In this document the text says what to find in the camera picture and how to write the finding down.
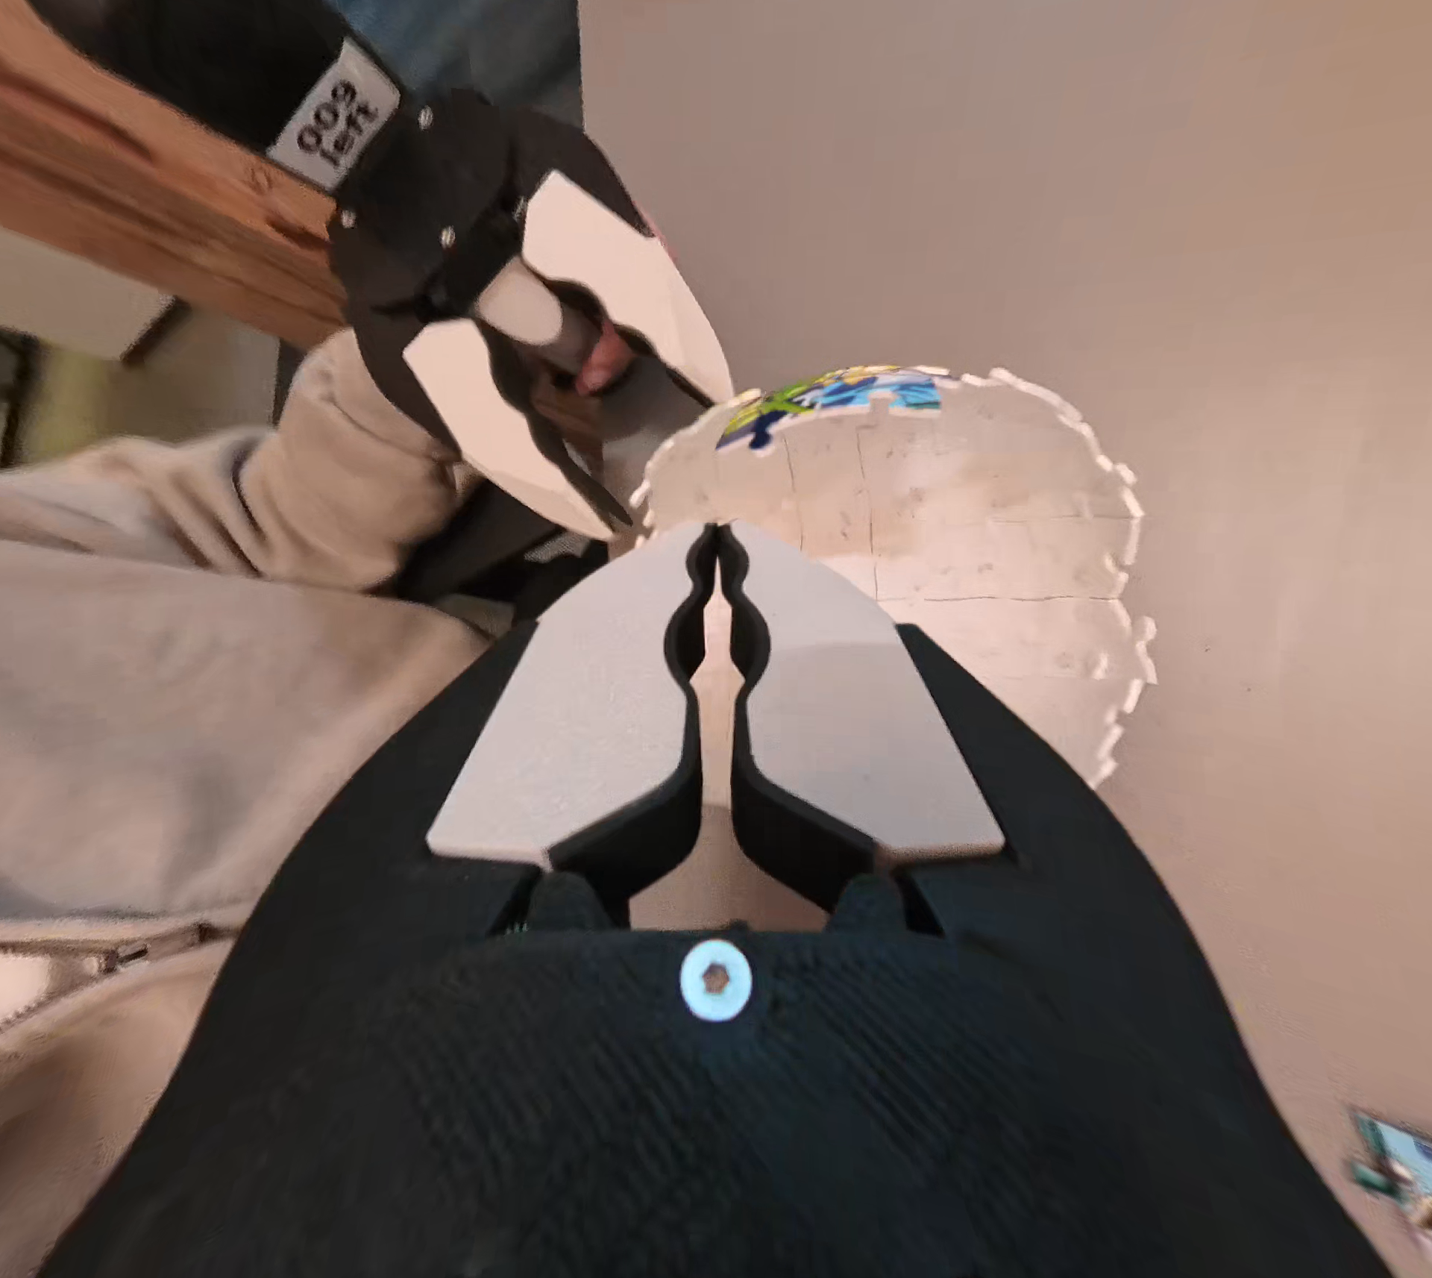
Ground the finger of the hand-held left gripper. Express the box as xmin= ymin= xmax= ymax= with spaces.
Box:
xmin=400 ymin=315 xmax=636 ymax=543
xmin=518 ymin=167 xmax=737 ymax=409

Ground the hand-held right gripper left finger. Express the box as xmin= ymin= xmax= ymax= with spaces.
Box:
xmin=425 ymin=520 xmax=721 ymax=902

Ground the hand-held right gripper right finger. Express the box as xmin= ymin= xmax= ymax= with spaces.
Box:
xmin=716 ymin=520 xmax=1009 ymax=912

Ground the colourful cartoon puzzle ball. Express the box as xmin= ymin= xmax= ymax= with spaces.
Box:
xmin=631 ymin=363 xmax=1159 ymax=790

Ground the person's left hand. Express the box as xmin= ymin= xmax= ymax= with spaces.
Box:
xmin=573 ymin=318 xmax=642 ymax=396

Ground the wooden furniture panel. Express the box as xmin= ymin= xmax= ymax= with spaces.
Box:
xmin=0 ymin=0 xmax=351 ymax=352

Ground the person's beige zip jacket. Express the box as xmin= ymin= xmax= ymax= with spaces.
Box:
xmin=0 ymin=427 xmax=528 ymax=1278

